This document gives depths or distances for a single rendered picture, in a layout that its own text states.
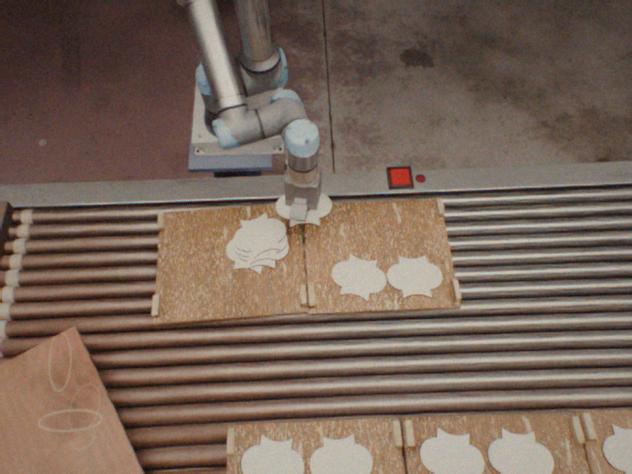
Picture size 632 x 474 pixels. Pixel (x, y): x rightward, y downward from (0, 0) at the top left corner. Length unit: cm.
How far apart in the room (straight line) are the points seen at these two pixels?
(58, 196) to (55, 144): 142
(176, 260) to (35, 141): 183
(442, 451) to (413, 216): 65
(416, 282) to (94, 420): 87
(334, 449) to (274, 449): 14
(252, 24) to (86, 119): 190
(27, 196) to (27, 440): 77
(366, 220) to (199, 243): 49
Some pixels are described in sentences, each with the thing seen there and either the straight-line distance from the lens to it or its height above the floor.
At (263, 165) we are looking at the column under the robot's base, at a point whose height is 87.
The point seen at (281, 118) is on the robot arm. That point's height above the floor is 135.
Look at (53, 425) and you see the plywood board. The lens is 150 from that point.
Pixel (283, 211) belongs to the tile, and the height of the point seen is 107.
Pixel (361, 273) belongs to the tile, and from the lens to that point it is 163.
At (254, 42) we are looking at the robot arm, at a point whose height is 128.
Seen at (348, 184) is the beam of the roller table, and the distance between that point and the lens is 182.
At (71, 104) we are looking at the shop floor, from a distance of 351.
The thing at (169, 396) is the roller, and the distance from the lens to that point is 157.
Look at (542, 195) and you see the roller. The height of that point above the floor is 92.
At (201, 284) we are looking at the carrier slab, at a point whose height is 94.
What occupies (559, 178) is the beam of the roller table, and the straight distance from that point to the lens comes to 198.
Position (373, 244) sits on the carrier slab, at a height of 94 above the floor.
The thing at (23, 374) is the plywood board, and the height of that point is 104.
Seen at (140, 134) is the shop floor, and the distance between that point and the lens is 325.
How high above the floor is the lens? 239
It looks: 60 degrees down
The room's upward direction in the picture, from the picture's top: straight up
